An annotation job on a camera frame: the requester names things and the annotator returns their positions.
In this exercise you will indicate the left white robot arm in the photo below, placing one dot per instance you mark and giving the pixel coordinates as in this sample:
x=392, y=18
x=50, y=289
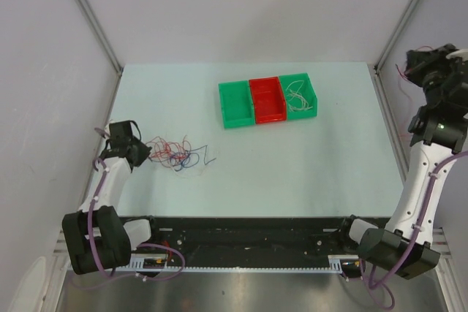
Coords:
x=95, y=236

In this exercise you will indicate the left aluminium frame post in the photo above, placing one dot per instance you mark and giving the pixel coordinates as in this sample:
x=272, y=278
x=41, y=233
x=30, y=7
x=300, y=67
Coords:
x=97, y=30

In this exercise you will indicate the green plastic bin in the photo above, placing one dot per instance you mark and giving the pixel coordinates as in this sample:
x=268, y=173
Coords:
x=236, y=104
x=299, y=95

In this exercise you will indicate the right aluminium frame post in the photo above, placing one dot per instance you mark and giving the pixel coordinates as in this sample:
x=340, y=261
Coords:
x=402, y=23

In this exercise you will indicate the red plastic bin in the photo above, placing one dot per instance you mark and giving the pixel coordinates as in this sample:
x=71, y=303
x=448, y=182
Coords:
x=268, y=100

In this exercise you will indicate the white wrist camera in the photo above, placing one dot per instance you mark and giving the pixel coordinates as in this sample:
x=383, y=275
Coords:
x=101, y=131
x=462, y=54

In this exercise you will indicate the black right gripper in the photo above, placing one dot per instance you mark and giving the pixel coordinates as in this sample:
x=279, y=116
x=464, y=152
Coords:
x=417, y=62

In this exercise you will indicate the slotted grey cable duct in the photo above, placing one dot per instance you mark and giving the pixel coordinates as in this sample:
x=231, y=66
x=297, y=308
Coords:
x=332, y=265

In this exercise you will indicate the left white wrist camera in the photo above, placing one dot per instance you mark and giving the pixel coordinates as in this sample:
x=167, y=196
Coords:
x=101, y=131

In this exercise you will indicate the aluminium frame post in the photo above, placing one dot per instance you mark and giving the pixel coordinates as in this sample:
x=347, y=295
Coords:
x=402, y=23
x=97, y=30

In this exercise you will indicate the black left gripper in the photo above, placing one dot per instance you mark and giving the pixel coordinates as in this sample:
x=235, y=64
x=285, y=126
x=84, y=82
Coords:
x=144, y=152

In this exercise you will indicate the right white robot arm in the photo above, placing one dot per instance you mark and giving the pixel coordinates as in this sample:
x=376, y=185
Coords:
x=403, y=246

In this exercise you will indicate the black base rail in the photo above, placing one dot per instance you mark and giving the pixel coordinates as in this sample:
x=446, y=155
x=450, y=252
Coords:
x=251, y=242

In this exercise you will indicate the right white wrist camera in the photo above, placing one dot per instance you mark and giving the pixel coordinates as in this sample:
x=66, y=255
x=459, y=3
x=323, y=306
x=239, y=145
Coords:
x=462, y=54

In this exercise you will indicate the right aluminium base profile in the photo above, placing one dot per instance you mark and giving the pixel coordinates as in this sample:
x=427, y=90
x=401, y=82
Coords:
x=439, y=243

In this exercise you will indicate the right green plastic bin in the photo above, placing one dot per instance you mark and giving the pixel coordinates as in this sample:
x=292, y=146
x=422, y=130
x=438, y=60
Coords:
x=299, y=95

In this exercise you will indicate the left green plastic bin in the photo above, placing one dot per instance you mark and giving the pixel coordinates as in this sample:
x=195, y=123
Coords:
x=236, y=104

